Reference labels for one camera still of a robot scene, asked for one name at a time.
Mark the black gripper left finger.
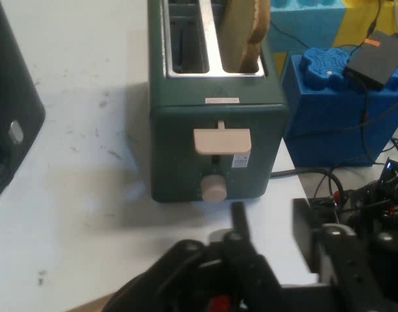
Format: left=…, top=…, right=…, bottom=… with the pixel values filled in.
left=198, top=201, right=281, bottom=312

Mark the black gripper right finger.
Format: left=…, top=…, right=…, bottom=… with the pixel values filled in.
left=292, top=198, right=388, bottom=312

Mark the black electronics cluster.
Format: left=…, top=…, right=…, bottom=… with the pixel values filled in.
left=308, top=155, right=398, bottom=261

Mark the dark blue toy brick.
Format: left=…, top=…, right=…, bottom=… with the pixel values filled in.
left=281, top=46, right=398, bottom=168

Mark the dark green toaster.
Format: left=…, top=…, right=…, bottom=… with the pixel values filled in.
left=147, top=0, right=291, bottom=205

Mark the black box with orange label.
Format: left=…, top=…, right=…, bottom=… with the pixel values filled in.
left=343, top=30, right=398, bottom=92

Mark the toasted bread slice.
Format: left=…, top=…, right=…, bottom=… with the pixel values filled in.
left=223, top=0, right=272, bottom=73

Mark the light blue toy brick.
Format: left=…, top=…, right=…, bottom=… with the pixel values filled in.
left=269, top=0, right=346, bottom=55

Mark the large yellow toy brick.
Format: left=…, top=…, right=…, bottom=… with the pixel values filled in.
left=332, top=0, right=398, bottom=50

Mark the black housing with silver button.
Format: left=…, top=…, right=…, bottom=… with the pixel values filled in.
left=0, top=0, right=47, bottom=207

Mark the black toaster power cord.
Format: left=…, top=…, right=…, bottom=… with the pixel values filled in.
left=269, top=166, right=333, bottom=180

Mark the thin black box cable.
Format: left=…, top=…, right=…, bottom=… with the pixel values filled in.
left=343, top=70, right=398, bottom=134

